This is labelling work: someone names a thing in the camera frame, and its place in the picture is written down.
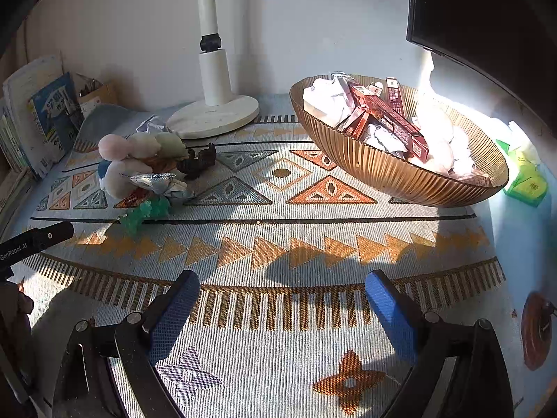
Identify blue white cat plush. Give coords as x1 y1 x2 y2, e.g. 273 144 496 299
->
101 158 153 200

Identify green translucent plastic toy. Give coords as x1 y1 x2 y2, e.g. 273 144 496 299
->
119 195 171 236

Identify silver foil snack wrapper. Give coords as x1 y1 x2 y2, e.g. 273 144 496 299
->
130 173 195 203

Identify pink dango skewer plush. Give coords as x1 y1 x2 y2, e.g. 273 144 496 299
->
98 132 187 176

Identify paper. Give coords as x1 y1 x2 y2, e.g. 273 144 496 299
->
136 115 171 135

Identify dark red long box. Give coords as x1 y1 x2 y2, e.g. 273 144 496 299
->
348 82 430 162

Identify large paper ball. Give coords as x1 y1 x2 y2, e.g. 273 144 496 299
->
303 75 355 127

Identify dark gloved left hand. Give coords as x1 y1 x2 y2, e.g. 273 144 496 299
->
1 281 37 385

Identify patterned woven table mat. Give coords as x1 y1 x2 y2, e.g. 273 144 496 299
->
16 106 524 417

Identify row of upright books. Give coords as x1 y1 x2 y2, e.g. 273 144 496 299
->
3 54 83 178

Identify brown ribbed wicker bowl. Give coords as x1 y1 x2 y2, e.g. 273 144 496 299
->
289 73 509 208

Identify brown round coaster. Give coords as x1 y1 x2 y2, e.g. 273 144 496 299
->
521 291 556 371

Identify beige calligraphy pen cup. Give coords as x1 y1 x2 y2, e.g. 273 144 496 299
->
71 73 119 119

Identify green tissue pack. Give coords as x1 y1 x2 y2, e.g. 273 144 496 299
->
496 121 549 208

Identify white desk lamp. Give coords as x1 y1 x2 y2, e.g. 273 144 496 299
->
166 0 260 140

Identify black keychain figure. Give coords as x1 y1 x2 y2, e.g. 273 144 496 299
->
176 144 216 180

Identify black wall monitor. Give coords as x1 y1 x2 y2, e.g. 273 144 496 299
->
407 0 556 129

